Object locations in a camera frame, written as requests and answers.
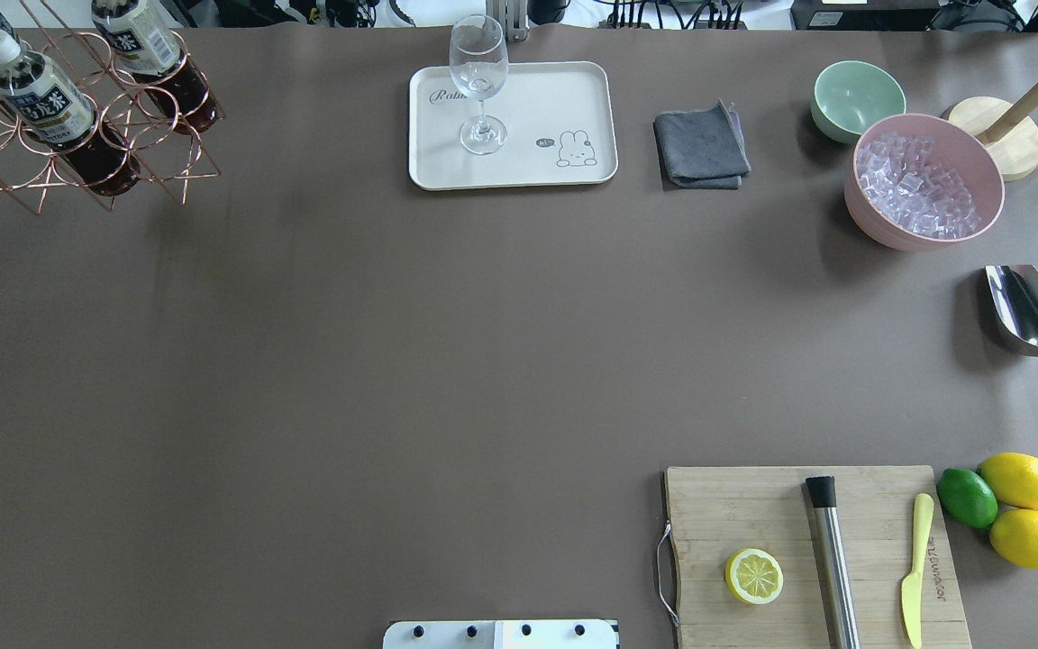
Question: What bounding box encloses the copper wire bottle basket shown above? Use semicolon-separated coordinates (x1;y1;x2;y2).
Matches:
0;1;223;215

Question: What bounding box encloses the tea bottle back row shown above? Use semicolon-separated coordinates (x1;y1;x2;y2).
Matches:
90;1;218;134

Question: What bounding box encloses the cream rabbit tray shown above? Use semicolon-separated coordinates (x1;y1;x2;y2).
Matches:
407;61;618;190

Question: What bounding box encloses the grey folded cloth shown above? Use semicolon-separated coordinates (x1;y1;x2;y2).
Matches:
652;102;752;190

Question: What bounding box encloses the bamboo cutting board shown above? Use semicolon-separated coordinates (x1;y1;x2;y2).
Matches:
664;465;935;648

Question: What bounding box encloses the clear wine glass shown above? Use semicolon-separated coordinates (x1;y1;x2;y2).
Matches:
449;13;508;156

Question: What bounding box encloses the half lemon slice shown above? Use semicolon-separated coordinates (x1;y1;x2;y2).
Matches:
723;549;784;605

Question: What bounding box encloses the green empty bowl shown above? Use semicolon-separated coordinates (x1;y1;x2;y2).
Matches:
810;60;906;144

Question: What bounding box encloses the pink bowl of ice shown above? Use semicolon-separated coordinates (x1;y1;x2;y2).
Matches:
843;114;1006;251

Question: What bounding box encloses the steel muddler black tip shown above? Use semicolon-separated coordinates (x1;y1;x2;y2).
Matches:
805;475;862;648

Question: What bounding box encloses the yellow plastic knife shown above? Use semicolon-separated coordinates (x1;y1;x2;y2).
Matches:
899;492;934;648

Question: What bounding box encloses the green lime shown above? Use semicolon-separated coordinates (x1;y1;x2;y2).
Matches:
936;468;998;529

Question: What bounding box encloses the steel ice scoop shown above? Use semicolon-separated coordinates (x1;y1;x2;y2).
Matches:
984;264;1038;357

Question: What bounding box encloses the yellow lemon upper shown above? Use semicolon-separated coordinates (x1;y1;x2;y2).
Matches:
978;452;1038;510

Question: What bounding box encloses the yellow lemon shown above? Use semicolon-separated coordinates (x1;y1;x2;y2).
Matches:
978;452;1038;510
989;508;1038;570

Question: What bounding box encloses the wooden stand with base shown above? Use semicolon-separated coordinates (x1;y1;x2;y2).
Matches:
944;81;1038;182

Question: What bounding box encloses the yellow lemon lower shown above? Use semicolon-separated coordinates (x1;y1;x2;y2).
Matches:
989;508;1038;570

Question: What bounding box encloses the aluminium frame post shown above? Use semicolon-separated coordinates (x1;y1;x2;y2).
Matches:
486;0;530;42

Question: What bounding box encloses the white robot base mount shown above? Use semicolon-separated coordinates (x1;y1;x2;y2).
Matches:
382;617;621;648

